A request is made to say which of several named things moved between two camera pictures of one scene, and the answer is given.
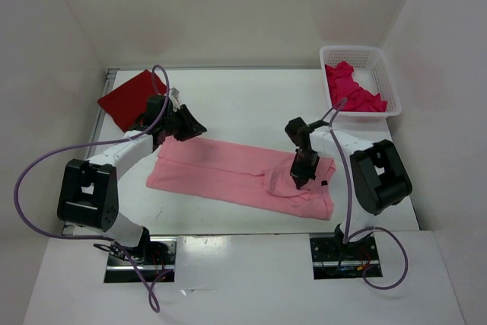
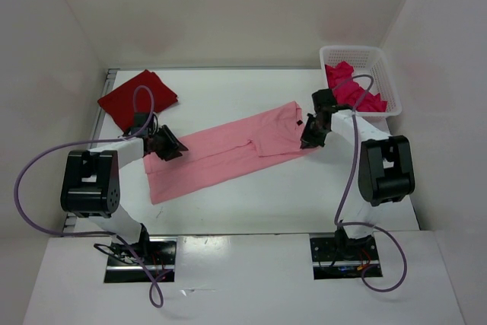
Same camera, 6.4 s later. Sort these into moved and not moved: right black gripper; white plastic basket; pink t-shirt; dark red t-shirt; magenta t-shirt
Moved: right black gripper; pink t-shirt
Not moved: dark red t-shirt; white plastic basket; magenta t-shirt
